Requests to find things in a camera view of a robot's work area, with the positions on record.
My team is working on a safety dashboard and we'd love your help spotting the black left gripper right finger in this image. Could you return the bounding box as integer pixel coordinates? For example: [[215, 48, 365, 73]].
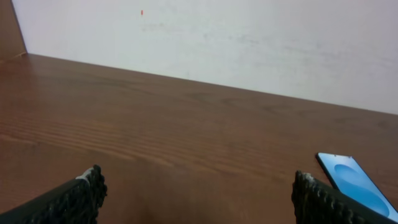
[[292, 170, 397, 224]]

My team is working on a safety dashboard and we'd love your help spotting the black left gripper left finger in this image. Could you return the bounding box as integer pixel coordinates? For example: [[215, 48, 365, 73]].
[[1, 165, 108, 224]]

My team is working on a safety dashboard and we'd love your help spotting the blue Samsung Galaxy smartphone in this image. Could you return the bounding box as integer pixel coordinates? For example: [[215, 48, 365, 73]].
[[316, 152, 397, 222]]

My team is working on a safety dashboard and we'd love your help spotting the brown cardboard panel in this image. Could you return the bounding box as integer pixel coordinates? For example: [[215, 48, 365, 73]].
[[0, 0, 27, 63]]

